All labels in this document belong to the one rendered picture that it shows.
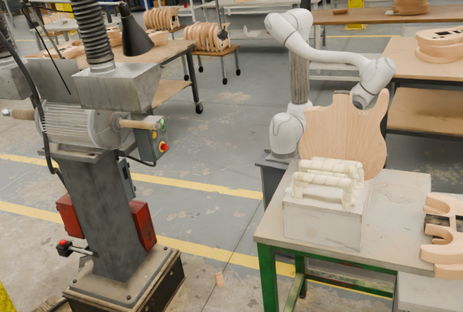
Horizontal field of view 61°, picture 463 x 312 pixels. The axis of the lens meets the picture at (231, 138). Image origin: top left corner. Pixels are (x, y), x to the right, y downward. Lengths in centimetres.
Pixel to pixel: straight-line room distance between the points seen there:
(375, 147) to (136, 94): 94
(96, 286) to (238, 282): 85
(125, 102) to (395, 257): 111
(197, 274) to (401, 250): 156
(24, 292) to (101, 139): 158
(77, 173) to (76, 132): 27
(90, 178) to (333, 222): 117
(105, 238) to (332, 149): 128
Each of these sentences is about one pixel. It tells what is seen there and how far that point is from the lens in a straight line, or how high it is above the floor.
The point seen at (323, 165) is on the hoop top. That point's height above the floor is 121.
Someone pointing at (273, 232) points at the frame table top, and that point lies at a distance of 154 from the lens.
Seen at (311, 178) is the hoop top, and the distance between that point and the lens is 133.
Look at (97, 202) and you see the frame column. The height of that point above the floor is 84.
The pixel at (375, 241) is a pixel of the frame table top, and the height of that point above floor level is 93.
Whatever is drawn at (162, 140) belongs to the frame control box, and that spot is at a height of 101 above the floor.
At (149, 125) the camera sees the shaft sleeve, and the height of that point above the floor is 126.
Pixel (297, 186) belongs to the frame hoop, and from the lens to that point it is 136.
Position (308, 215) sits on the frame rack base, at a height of 106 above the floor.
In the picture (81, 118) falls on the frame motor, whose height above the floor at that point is 131.
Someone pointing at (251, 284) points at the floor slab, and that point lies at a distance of 262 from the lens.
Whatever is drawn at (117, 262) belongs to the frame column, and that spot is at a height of 43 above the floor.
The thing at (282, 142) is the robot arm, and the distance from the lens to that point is 231.
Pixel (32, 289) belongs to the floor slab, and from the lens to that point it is 310.
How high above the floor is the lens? 195
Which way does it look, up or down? 28 degrees down
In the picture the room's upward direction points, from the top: 7 degrees counter-clockwise
